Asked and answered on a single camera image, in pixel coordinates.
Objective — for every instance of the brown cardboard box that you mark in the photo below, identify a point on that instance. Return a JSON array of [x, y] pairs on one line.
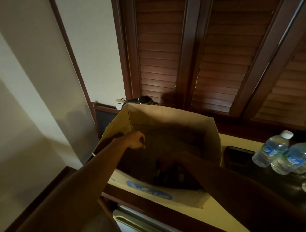
[[167, 124]]

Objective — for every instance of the white mini fridge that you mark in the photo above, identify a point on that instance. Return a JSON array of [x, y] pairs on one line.
[[133, 221]]

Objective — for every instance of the person's right forearm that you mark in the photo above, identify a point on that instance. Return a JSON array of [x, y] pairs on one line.
[[241, 196]]

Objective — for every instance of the person's right hand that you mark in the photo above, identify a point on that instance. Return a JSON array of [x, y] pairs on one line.
[[171, 171]]

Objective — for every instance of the white wall plug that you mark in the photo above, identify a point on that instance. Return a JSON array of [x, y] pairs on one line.
[[119, 101]]

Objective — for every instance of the dark wooden cabinet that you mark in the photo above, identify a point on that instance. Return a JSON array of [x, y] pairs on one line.
[[165, 215]]

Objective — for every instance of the person's left forearm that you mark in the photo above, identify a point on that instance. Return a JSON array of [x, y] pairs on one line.
[[79, 184]]

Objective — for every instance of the dark wooden louvred shutter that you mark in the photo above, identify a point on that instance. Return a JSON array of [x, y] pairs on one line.
[[286, 95], [159, 50], [227, 59]]

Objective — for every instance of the person's left fingers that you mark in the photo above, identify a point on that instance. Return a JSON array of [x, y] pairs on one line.
[[142, 141]]

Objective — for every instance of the person's left hand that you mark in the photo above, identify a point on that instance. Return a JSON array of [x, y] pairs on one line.
[[132, 141]]

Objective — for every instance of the clear plastic water bottle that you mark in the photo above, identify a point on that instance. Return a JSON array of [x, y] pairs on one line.
[[290, 159], [301, 170], [270, 149]]

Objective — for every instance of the black tray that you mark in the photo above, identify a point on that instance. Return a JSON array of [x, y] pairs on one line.
[[241, 159]]

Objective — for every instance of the black electric kettle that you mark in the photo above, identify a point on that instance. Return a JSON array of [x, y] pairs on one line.
[[141, 100]]

